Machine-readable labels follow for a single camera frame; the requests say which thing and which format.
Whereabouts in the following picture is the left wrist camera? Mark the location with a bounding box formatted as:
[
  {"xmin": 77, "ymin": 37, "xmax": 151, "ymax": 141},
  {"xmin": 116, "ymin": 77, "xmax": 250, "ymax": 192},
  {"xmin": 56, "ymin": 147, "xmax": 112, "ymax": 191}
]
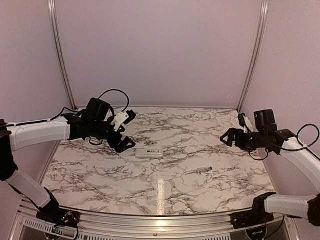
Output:
[{"xmin": 111, "ymin": 110, "xmax": 137, "ymax": 132}]

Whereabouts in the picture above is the right aluminium frame post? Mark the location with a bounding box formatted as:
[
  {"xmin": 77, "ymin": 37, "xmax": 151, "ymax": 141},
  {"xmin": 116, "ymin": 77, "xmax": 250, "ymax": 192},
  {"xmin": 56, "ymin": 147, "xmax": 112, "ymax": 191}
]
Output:
[{"xmin": 236, "ymin": 0, "xmax": 270, "ymax": 113}]

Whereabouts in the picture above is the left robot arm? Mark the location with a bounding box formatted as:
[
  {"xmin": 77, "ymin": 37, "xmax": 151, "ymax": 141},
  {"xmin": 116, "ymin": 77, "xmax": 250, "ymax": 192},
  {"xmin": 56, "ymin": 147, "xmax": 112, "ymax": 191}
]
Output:
[{"xmin": 0, "ymin": 98, "xmax": 136, "ymax": 223}]

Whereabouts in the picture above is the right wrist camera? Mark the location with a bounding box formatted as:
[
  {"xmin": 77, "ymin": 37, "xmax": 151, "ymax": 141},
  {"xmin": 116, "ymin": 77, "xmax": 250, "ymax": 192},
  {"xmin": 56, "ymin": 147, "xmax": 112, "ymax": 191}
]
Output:
[{"xmin": 238, "ymin": 113, "xmax": 252, "ymax": 133}]

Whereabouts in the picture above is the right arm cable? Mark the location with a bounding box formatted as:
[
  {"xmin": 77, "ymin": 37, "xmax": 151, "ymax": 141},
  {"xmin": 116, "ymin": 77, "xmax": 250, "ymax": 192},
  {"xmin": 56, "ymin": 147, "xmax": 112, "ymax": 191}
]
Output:
[{"xmin": 248, "ymin": 123, "xmax": 320, "ymax": 161}]

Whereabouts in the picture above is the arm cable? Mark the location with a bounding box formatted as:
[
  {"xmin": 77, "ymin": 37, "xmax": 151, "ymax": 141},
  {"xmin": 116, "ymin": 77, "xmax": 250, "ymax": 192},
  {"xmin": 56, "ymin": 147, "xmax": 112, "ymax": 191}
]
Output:
[
  {"xmin": 47, "ymin": 89, "xmax": 130, "ymax": 123},
  {"xmin": 248, "ymin": 123, "xmax": 320, "ymax": 161}
]

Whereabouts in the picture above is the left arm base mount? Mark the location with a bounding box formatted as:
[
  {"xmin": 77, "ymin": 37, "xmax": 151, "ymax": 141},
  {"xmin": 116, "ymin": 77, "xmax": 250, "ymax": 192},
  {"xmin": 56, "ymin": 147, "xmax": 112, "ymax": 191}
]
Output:
[{"xmin": 36, "ymin": 208, "xmax": 80, "ymax": 228}]

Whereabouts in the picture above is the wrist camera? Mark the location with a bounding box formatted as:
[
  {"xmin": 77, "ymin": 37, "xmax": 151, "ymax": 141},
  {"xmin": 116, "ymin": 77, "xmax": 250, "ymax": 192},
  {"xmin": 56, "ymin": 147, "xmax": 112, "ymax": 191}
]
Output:
[
  {"xmin": 238, "ymin": 113, "xmax": 252, "ymax": 133},
  {"xmin": 111, "ymin": 110, "xmax": 137, "ymax": 132}
]

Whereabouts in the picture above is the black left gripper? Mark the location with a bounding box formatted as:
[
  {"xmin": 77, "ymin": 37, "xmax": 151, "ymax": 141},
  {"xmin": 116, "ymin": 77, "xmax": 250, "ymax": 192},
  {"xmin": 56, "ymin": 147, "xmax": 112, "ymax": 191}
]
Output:
[{"xmin": 89, "ymin": 119, "xmax": 136, "ymax": 153}]

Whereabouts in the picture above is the white remote control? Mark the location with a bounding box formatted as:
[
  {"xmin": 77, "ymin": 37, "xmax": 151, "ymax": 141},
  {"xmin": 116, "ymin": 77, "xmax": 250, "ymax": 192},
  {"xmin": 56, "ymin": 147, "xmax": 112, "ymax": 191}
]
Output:
[{"xmin": 135, "ymin": 148, "xmax": 164, "ymax": 159}]

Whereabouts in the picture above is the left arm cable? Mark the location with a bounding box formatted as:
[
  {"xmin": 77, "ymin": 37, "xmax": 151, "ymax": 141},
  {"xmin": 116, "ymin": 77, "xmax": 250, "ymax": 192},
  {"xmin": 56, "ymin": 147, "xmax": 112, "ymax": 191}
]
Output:
[{"xmin": 47, "ymin": 89, "xmax": 130, "ymax": 123}]

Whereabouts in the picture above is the aluminium frame post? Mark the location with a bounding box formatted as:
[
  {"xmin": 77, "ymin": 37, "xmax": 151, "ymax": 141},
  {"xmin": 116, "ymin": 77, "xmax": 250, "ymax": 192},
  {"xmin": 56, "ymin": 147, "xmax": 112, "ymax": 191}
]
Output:
[
  {"xmin": 236, "ymin": 0, "xmax": 270, "ymax": 113},
  {"xmin": 47, "ymin": 0, "xmax": 77, "ymax": 110}
]

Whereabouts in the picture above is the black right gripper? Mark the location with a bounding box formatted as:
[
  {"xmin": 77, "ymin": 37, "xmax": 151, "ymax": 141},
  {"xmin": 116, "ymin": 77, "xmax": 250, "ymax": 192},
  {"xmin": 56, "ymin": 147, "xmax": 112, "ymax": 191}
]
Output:
[{"xmin": 220, "ymin": 128, "xmax": 266, "ymax": 152}]

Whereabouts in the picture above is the front aluminium rail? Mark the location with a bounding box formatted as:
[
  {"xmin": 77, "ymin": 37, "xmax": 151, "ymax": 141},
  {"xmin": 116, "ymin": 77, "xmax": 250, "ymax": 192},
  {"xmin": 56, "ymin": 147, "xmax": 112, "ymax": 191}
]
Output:
[{"xmin": 9, "ymin": 199, "xmax": 301, "ymax": 240}]

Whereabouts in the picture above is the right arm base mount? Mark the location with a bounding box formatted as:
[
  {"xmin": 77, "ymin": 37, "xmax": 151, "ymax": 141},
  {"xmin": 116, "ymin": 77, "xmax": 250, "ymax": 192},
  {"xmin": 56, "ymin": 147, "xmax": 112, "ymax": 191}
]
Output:
[{"xmin": 230, "ymin": 210, "xmax": 275, "ymax": 230}]

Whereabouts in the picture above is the left aluminium frame post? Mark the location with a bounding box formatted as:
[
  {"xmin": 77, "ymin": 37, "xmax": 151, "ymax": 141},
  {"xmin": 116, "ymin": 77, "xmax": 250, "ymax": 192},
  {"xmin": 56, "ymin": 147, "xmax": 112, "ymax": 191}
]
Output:
[{"xmin": 47, "ymin": 0, "xmax": 77, "ymax": 110}]

